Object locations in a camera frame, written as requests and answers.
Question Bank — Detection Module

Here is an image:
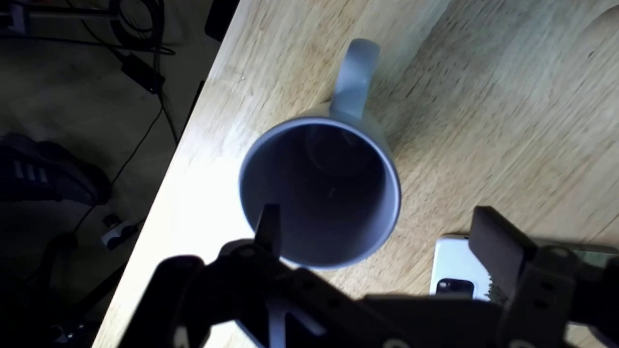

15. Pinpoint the dark blue shoe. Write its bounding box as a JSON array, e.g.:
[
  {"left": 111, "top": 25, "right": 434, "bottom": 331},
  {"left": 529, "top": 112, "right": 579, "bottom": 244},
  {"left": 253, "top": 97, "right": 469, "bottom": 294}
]
[{"left": 0, "top": 130, "right": 111, "bottom": 209}]

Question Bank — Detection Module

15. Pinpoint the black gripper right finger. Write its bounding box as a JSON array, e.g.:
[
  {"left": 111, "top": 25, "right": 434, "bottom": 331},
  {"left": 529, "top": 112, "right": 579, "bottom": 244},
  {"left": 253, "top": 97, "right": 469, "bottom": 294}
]
[{"left": 467, "top": 205, "right": 619, "bottom": 348}]

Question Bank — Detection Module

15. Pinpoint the black cable with adapter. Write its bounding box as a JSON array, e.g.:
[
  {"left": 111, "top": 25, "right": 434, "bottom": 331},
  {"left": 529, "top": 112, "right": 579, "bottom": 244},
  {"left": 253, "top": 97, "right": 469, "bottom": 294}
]
[{"left": 75, "top": 0, "right": 183, "bottom": 234}]

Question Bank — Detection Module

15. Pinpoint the white ceramic mug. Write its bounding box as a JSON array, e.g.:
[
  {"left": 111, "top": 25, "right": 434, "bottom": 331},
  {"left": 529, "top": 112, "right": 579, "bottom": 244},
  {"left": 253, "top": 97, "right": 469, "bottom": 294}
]
[{"left": 235, "top": 37, "right": 403, "bottom": 271}]

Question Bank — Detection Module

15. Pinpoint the smartphone with white case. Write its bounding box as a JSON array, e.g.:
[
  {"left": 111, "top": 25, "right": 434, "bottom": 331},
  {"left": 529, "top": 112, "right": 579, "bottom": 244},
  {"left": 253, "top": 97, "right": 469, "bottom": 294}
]
[{"left": 427, "top": 234, "right": 496, "bottom": 302}]

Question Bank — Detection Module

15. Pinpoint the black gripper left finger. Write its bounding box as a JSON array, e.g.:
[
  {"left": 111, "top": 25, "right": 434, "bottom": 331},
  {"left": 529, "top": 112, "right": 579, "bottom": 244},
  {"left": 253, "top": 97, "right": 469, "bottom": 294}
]
[{"left": 117, "top": 203, "right": 365, "bottom": 348}]

